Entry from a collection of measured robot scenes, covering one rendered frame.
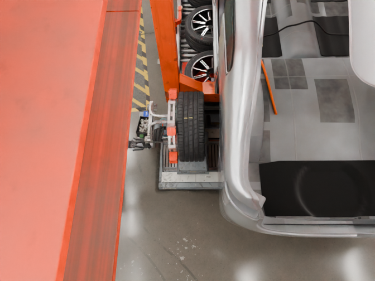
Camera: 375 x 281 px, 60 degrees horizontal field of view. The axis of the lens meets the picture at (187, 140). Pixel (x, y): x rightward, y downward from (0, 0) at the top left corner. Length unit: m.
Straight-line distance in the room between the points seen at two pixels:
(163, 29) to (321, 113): 1.54
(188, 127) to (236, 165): 0.83
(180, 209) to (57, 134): 3.31
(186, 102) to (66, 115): 2.45
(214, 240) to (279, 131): 1.38
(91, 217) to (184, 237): 3.03
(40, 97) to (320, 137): 2.80
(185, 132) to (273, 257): 1.66
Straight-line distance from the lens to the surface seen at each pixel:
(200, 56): 4.04
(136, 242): 3.67
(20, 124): 0.45
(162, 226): 3.66
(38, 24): 0.55
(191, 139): 2.79
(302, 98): 3.16
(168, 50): 2.97
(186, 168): 3.59
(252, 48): 2.31
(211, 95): 3.52
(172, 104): 2.92
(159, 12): 2.67
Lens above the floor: 3.57
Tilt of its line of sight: 64 degrees down
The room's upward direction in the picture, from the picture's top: 4 degrees counter-clockwise
